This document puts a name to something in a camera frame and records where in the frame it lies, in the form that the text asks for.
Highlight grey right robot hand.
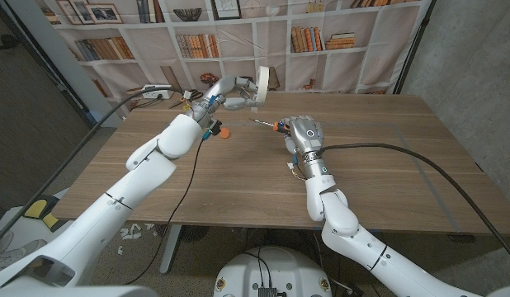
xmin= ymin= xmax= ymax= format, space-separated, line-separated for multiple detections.
xmin=279 ymin=115 xmax=325 ymax=156

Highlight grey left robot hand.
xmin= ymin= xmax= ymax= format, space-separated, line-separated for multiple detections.
xmin=201 ymin=73 xmax=262 ymax=112

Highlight orange black screwdriver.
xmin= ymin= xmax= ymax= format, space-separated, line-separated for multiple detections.
xmin=249 ymin=118 xmax=290 ymax=134

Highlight cream masking tape roll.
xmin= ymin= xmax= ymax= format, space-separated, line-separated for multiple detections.
xmin=250 ymin=65 xmax=271 ymax=113

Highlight orange black scissors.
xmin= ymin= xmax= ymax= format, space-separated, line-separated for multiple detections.
xmin=168 ymin=89 xmax=205 ymax=111

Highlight printed bookshelf backdrop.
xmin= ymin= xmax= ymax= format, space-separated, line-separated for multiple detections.
xmin=34 ymin=0 xmax=433 ymax=119

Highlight white power strip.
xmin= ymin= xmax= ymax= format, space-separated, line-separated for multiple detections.
xmin=141 ymin=84 xmax=175 ymax=101

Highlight black backdrop stand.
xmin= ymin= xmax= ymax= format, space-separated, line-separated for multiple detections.
xmin=393 ymin=0 xmax=437 ymax=95

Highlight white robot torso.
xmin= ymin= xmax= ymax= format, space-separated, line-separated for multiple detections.
xmin=213 ymin=246 xmax=333 ymax=297

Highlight white table leg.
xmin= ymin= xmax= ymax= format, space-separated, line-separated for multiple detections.
xmin=158 ymin=224 xmax=184 ymax=276

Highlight yellow black object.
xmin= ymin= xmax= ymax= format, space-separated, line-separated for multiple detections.
xmin=23 ymin=195 xmax=70 ymax=230

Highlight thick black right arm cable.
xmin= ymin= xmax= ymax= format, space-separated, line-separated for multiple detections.
xmin=316 ymin=142 xmax=510 ymax=267

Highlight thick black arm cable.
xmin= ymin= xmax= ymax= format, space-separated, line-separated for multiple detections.
xmin=0 ymin=86 xmax=186 ymax=249
xmin=316 ymin=142 xmax=510 ymax=267

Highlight thin black cable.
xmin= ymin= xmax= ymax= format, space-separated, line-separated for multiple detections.
xmin=122 ymin=138 xmax=206 ymax=286

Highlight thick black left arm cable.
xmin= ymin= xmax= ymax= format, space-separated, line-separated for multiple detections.
xmin=0 ymin=86 xmax=186 ymax=249

